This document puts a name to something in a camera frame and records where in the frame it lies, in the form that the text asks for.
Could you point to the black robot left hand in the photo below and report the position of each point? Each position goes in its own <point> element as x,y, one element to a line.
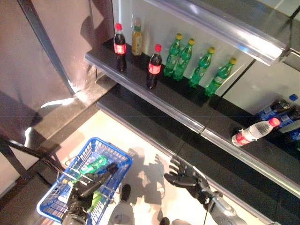
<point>82,194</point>

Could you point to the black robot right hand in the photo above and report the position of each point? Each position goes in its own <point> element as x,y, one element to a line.
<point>189,180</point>

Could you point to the green Sprite bottle white cap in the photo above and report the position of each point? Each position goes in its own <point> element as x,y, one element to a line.
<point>93,165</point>

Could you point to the blue plastic shopping basket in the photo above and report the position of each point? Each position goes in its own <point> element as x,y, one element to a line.
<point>50,209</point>

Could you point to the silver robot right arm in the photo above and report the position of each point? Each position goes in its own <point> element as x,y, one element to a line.
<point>222,211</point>

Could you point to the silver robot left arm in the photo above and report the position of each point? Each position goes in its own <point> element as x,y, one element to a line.
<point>72,220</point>

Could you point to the light green drink bottle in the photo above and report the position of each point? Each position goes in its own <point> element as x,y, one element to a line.
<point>97,200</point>

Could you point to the silver robot right leg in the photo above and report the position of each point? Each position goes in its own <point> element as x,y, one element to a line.
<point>178,222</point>

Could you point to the silver robot leg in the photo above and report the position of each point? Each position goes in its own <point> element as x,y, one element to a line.
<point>122,213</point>
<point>178,222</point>

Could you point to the silver robot left leg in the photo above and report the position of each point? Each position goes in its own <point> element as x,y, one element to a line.
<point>122,213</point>

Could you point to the black base shelf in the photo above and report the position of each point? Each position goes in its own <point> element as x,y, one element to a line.
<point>164,131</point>

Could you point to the water bottle red cap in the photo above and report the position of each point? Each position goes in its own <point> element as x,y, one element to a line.
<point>254,131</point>

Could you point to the green Sprite bottle yellow cap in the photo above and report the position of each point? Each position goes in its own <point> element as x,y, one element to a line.
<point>218,78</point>
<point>200,69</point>
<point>182,62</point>
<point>172,56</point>

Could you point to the Coca-Cola bottle red cap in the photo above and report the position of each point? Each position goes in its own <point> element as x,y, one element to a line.
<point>120,47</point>
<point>154,68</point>

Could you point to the small yellow tea bottle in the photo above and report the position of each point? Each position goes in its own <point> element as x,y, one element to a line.
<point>137,39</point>

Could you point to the black shelf with clear rail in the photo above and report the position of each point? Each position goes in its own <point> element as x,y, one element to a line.
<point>211,23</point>
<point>257,159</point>
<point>175,98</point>

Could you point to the black metal floor frame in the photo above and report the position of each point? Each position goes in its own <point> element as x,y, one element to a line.
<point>23,150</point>

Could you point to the black metal post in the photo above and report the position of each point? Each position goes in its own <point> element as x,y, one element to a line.
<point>47,47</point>

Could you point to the black shelf without clear rail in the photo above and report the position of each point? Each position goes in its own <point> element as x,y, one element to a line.
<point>291,47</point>

